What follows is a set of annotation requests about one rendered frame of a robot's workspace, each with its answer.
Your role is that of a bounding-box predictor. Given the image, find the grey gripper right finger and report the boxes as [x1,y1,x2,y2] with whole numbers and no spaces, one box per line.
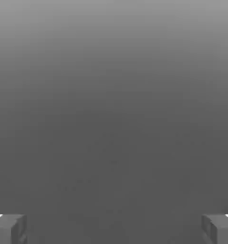
[201,213,228,244]

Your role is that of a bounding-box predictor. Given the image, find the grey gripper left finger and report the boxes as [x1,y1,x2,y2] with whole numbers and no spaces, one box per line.
[0,213,28,244]

